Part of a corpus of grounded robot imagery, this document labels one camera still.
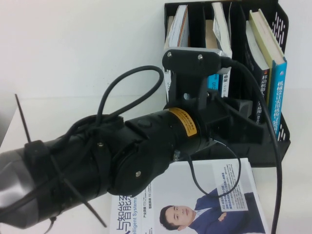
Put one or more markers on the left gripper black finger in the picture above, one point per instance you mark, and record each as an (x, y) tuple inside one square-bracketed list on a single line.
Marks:
[(244, 108), (251, 134)]

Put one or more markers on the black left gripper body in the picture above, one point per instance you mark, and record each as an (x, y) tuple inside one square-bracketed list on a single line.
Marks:
[(219, 122)]

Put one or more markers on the dark robot textbook orange blob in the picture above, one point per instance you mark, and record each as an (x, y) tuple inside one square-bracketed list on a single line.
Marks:
[(264, 78)]

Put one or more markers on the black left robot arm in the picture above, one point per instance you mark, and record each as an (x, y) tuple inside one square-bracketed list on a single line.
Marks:
[(146, 131)]

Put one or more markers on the thick blue spine book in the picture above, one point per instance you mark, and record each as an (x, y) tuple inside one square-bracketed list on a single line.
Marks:
[(279, 97)]

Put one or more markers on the thin white spine book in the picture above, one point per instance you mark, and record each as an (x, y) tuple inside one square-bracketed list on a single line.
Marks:
[(169, 83)]

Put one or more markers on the cyan spine book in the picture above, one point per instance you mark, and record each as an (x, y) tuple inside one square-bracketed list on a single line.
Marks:
[(210, 36)]

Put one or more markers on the white and blue spine book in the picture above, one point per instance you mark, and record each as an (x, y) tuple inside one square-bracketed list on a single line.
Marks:
[(221, 29)]

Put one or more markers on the white book orange stripe spine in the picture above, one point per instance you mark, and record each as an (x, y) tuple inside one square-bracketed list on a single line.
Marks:
[(179, 26)]

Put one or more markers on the black plastic file rack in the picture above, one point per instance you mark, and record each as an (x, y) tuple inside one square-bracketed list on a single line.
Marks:
[(268, 153)]

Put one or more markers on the white magazine with man portrait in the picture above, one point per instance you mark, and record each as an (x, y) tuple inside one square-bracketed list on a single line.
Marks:
[(219, 175)]

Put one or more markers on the thin dark zip tie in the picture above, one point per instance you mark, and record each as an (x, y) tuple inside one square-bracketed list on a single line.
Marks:
[(23, 117), (92, 212)]

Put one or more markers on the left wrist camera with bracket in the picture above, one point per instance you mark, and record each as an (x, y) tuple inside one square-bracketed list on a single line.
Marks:
[(190, 61)]

